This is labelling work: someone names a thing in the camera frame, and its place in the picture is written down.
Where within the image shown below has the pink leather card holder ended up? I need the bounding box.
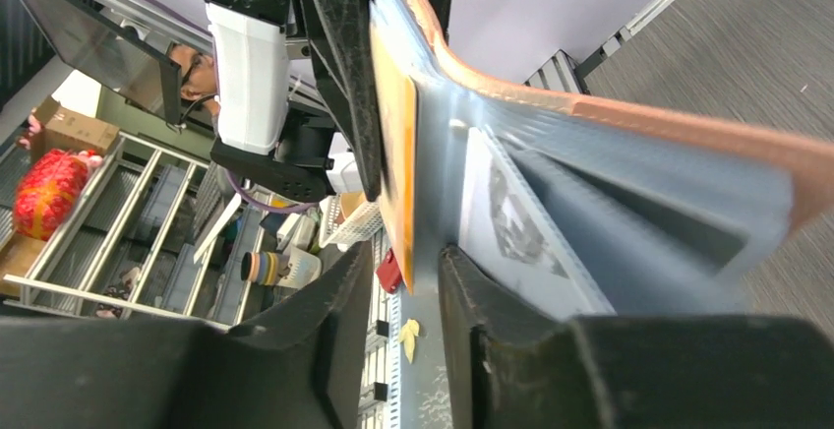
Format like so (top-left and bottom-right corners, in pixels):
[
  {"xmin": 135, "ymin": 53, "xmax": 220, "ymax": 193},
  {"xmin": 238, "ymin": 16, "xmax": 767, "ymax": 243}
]
[{"xmin": 370, "ymin": 0, "xmax": 833, "ymax": 428}]

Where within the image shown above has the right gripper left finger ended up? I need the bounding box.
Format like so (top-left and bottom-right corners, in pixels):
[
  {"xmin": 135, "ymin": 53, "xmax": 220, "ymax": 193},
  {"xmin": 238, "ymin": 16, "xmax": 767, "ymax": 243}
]
[{"xmin": 1, "ymin": 242, "xmax": 373, "ymax": 428}]

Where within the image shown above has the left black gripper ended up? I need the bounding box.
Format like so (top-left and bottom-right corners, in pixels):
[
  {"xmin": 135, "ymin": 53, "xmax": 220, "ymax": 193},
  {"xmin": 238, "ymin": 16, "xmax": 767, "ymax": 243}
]
[{"xmin": 203, "ymin": 0, "xmax": 451, "ymax": 201}]

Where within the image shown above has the cardboard box on shelf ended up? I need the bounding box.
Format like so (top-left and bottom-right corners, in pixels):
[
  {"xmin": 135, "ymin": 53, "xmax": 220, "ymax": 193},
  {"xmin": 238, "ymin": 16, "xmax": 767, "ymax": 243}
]
[{"xmin": 30, "ymin": 97, "xmax": 120, "ymax": 162}]

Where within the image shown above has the person behind enclosure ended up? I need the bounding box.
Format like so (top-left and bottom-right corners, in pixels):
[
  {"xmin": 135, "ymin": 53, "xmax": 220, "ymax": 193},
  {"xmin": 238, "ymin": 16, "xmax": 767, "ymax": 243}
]
[{"xmin": 167, "ymin": 43, "xmax": 219, "ymax": 118}]

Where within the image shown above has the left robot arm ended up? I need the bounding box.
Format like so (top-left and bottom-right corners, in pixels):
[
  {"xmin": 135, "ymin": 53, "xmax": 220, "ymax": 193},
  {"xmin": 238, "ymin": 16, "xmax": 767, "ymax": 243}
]
[{"xmin": 204, "ymin": 0, "xmax": 385, "ymax": 204}]

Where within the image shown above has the red mesh bag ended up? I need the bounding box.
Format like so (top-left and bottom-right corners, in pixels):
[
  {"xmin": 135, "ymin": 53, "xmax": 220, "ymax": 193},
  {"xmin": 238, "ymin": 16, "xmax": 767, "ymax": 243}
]
[{"xmin": 13, "ymin": 149, "xmax": 103, "ymax": 241}]

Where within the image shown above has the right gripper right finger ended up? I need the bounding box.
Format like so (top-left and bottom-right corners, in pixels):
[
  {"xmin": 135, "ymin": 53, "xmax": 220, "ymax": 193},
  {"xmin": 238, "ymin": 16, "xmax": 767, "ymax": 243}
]
[{"xmin": 438, "ymin": 245, "xmax": 833, "ymax": 428}]

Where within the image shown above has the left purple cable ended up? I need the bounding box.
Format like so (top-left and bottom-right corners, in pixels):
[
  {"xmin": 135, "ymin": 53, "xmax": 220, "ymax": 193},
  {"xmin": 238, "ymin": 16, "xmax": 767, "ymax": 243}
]
[{"xmin": 224, "ymin": 168, "xmax": 321, "ymax": 215}]

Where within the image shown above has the white card in sleeve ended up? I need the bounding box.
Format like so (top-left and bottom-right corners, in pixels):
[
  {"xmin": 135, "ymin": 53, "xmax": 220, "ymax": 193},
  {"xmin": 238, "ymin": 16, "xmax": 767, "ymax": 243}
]
[{"xmin": 458, "ymin": 128, "xmax": 615, "ymax": 320}]

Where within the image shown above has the red box outside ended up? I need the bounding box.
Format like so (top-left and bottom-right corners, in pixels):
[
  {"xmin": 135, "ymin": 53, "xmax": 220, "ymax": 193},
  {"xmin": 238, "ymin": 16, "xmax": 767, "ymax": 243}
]
[{"xmin": 376, "ymin": 248, "xmax": 402, "ymax": 294}]

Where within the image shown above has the metal wire shelf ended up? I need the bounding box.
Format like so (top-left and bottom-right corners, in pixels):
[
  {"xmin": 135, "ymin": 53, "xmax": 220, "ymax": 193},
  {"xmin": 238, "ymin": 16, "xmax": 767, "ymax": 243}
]
[{"xmin": 1, "ymin": 134, "xmax": 263, "ymax": 329}]

